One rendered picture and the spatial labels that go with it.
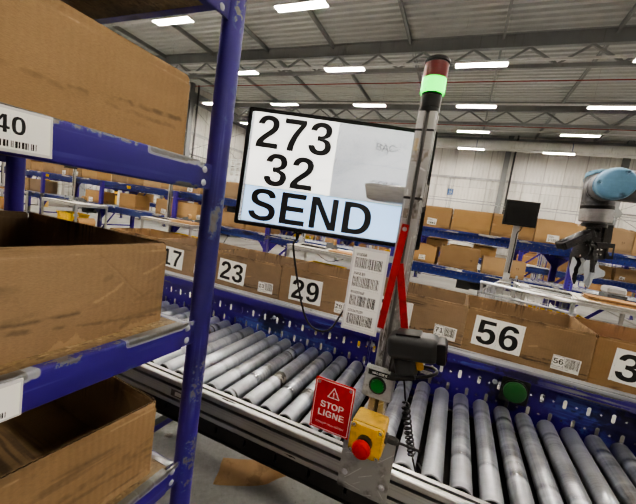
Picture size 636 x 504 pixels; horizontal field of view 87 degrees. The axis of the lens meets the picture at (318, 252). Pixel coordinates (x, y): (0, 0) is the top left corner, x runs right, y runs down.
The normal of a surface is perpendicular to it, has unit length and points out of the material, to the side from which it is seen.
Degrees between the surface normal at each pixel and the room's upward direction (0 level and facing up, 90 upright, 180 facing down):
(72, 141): 90
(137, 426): 90
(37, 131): 90
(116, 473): 91
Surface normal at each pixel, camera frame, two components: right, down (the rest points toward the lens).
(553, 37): -0.39, 0.04
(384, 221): -0.04, 0.04
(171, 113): 0.90, 0.19
